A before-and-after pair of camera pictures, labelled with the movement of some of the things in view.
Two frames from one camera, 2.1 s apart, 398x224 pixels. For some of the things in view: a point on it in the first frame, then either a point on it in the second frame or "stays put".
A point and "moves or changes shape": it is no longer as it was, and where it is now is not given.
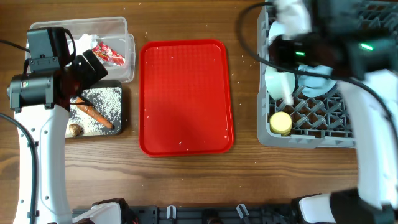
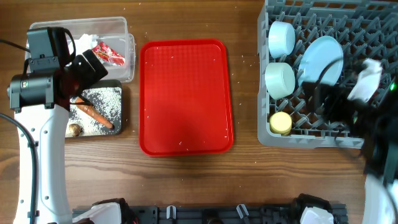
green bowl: x=274 y=84 stays put
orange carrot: x=90 y=111 stays put
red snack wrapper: x=109 y=56 stays put
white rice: x=107 y=101 stays put
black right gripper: x=280 y=50 to x=337 y=104
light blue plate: x=314 y=86 moves or changes shape
